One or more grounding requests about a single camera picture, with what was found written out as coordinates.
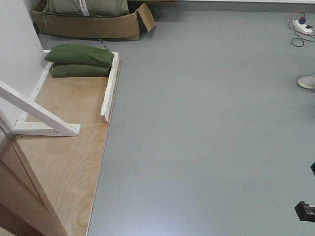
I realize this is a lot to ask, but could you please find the brown wooden door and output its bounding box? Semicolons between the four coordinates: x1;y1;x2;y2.
0;115;67;236

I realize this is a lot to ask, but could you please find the black robot part upper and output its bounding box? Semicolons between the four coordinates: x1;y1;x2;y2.
311;163;315;175

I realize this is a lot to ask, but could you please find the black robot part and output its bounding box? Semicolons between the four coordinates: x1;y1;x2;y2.
294;201;315;223
311;163;315;175

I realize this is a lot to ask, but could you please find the black robot part lower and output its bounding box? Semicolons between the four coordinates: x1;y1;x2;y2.
294;201;315;223

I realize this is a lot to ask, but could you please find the cardboard box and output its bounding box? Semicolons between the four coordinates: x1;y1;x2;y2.
32;0;156;40

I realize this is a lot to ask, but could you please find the white triangular brace near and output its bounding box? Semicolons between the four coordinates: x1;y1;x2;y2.
0;82;82;137

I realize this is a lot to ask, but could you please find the plywood base platform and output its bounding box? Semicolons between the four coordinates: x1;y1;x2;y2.
13;60;123;236

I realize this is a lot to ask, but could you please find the green sandbag bottom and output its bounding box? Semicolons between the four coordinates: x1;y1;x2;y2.
51;64;111;77

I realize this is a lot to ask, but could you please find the olive sack in box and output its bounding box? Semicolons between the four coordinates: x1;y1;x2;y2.
46;0;129;17

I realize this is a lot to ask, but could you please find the white sneaker near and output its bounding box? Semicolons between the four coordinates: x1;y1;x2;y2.
297;75;315;89

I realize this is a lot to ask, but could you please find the white power strip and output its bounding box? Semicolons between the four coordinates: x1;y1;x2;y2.
292;20;315;35

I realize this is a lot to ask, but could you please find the white edge rail near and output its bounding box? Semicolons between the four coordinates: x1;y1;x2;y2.
100;52;120;123

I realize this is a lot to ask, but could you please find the black tension cable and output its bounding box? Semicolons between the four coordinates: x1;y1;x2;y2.
70;0;104;42

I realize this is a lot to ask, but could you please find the white wall panel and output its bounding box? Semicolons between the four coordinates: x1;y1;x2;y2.
0;0;54;131

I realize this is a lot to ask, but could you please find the orange cable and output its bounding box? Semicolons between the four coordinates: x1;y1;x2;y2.
287;9;315;48

